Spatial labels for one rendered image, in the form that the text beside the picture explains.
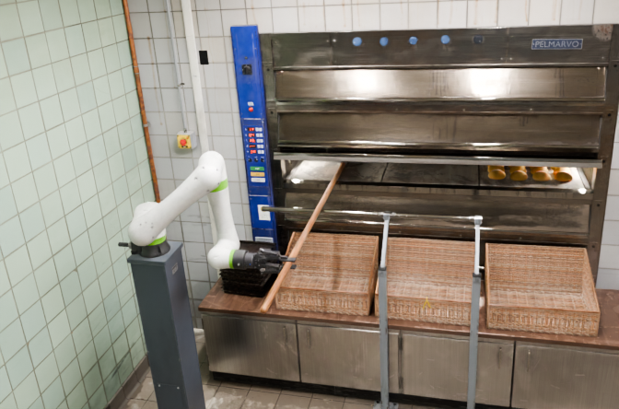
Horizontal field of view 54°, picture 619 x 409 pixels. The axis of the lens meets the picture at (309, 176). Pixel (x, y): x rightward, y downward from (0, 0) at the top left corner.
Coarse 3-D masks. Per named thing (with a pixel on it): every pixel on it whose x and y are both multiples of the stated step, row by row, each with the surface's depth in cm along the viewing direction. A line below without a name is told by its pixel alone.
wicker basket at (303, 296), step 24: (312, 240) 386; (336, 240) 382; (360, 240) 379; (312, 264) 388; (336, 264) 384; (360, 264) 380; (288, 288) 349; (312, 288) 346; (336, 288) 371; (360, 288) 369; (336, 312) 347; (360, 312) 346
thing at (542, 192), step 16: (400, 192) 364; (416, 192) 361; (432, 192) 359; (448, 192) 357; (464, 192) 354; (480, 192) 352; (496, 192) 349; (512, 192) 347; (528, 192) 345; (544, 192) 343; (560, 192) 341; (576, 192) 340
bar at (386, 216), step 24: (384, 216) 330; (408, 216) 328; (432, 216) 324; (456, 216) 321; (480, 216) 319; (384, 240) 326; (384, 264) 321; (384, 288) 322; (384, 312) 327; (384, 336) 333; (384, 360) 339; (384, 384) 345; (384, 408) 351
